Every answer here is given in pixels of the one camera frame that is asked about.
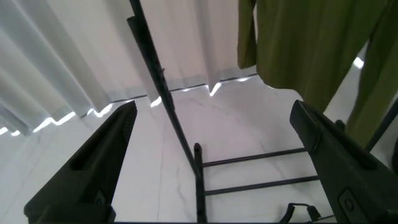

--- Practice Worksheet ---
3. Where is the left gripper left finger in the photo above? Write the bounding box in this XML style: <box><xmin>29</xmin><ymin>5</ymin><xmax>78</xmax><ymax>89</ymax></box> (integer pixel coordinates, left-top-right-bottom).
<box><xmin>24</xmin><ymin>100</ymin><xmax>138</xmax><ymax>224</ymax></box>

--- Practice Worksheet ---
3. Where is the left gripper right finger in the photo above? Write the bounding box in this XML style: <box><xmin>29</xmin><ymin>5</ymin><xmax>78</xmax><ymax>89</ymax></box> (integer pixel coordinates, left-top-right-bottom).
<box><xmin>289</xmin><ymin>99</ymin><xmax>398</xmax><ymax>224</ymax></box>

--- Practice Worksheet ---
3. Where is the green long-sleeved shirt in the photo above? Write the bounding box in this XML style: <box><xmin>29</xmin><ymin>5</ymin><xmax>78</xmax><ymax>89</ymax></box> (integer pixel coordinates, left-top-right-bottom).
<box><xmin>236</xmin><ymin>0</ymin><xmax>398</xmax><ymax>149</ymax></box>

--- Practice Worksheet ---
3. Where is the black clothes rack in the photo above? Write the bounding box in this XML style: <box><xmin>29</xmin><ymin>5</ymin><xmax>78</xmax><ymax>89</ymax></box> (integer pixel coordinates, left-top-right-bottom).
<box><xmin>126</xmin><ymin>0</ymin><xmax>398</xmax><ymax>223</ymax></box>

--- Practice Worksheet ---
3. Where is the white curtain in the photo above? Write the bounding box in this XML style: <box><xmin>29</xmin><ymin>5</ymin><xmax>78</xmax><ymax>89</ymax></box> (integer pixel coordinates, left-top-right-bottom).
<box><xmin>0</xmin><ymin>0</ymin><xmax>259</xmax><ymax>137</ymax></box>

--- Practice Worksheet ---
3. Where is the black cable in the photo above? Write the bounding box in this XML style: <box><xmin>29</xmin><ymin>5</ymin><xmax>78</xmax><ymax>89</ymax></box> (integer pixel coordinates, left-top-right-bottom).
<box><xmin>279</xmin><ymin>202</ymin><xmax>336</xmax><ymax>223</ymax></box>

